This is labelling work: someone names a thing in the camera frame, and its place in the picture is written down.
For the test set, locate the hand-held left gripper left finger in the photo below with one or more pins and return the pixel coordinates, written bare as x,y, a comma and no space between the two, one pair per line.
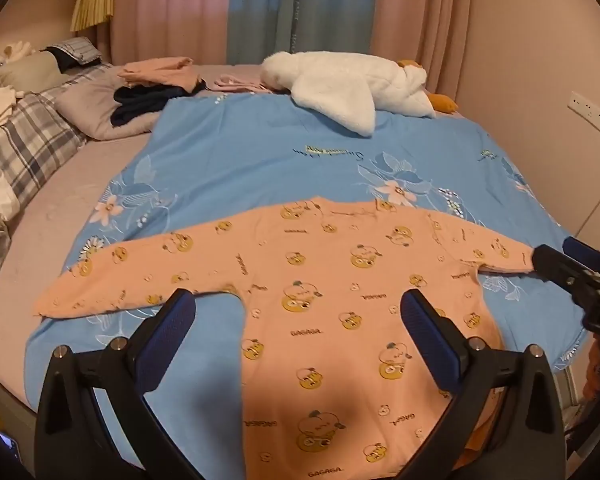
172,321

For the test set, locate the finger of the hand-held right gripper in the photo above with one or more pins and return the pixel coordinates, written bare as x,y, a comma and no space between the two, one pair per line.
555,264
587,252

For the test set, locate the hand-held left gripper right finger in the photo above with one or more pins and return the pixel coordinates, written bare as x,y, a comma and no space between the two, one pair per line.
421,321

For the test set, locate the orange cartoon print shirt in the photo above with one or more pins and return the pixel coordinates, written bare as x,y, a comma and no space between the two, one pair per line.
330,340

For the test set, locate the dark navy clothes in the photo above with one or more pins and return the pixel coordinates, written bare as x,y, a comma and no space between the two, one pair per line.
135,105

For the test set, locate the pink clothes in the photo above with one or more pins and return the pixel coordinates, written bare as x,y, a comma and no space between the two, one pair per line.
235,82

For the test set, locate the folded orange clothes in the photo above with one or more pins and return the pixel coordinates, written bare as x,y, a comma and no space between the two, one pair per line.
155,72

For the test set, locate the blue floral blanket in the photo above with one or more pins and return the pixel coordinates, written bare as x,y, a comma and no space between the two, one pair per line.
240,160

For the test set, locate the small lit screen device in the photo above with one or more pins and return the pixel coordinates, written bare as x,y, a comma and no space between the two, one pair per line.
10,446

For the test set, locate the plaid quilt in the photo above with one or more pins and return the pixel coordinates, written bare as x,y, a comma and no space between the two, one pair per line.
30,145

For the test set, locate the grey pillow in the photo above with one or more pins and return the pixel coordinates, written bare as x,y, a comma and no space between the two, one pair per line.
92,105

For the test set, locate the white plush goose toy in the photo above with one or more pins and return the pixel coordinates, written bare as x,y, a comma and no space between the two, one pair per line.
330,85

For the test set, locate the dark striped cloth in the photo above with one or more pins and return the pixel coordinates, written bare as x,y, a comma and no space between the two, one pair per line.
77,52

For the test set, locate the pink curtain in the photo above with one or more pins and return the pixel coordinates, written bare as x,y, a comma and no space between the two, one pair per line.
175,10
420,10

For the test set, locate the beige pillow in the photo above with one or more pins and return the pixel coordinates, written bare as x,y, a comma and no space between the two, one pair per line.
30,70

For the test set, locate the cream plush toys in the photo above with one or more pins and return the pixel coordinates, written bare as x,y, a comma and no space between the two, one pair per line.
10,52

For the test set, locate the blue curtain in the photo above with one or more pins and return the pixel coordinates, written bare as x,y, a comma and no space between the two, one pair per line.
300,5

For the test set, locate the white wall outlet strip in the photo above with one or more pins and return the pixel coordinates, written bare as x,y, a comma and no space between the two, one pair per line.
595,112

